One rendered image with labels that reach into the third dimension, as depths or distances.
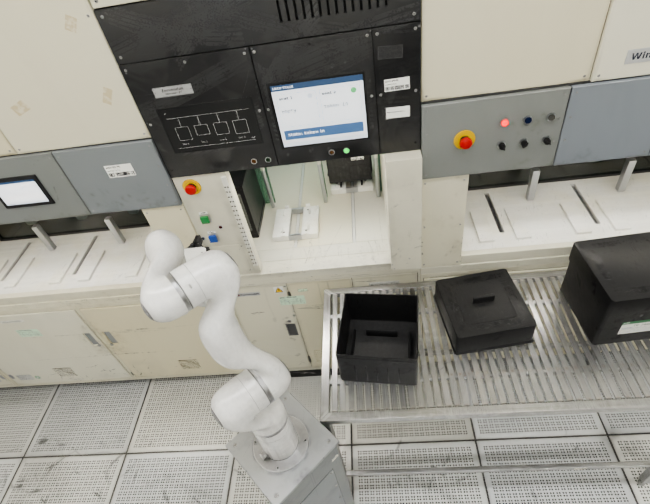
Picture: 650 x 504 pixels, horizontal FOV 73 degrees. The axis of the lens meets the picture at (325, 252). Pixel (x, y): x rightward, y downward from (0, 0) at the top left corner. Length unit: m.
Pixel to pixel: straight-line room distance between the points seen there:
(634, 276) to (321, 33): 1.26
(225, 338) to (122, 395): 1.91
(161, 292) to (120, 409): 1.96
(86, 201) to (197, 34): 0.79
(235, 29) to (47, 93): 0.64
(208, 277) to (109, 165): 0.81
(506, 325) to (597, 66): 0.86
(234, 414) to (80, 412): 1.91
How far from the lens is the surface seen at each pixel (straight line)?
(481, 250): 1.94
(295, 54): 1.39
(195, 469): 2.57
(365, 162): 2.17
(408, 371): 1.58
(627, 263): 1.81
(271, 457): 1.59
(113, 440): 2.86
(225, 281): 1.05
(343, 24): 1.36
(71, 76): 1.62
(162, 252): 1.10
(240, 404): 1.25
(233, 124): 1.51
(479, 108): 1.51
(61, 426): 3.09
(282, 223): 2.11
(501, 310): 1.75
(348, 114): 1.46
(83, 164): 1.77
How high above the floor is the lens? 2.22
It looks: 44 degrees down
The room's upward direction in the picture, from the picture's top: 12 degrees counter-clockwise
